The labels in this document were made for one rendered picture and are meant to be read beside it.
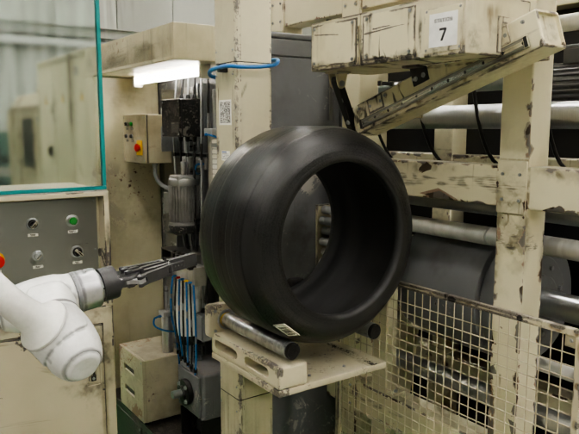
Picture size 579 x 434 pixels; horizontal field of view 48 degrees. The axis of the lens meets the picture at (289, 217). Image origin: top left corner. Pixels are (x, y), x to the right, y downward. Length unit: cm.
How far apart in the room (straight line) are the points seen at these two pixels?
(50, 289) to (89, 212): 78
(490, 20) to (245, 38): 69
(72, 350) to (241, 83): 99
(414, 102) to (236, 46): 54
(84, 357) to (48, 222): 92
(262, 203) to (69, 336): 54
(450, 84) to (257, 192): 62
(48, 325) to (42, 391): 93
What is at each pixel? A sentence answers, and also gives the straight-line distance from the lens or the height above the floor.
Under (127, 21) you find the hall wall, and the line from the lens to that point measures 1146.
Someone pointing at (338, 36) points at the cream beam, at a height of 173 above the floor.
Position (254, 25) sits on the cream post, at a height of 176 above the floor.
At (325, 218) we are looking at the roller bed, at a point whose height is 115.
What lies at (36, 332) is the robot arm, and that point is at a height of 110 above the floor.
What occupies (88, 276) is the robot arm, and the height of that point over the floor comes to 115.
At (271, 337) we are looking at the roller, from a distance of 172.
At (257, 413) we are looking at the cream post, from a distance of 215.
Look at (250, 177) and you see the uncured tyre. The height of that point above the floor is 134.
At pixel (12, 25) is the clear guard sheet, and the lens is 208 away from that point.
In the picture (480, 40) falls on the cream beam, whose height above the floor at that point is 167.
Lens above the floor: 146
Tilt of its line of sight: 8 degrees down
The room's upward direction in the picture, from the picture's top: straight up
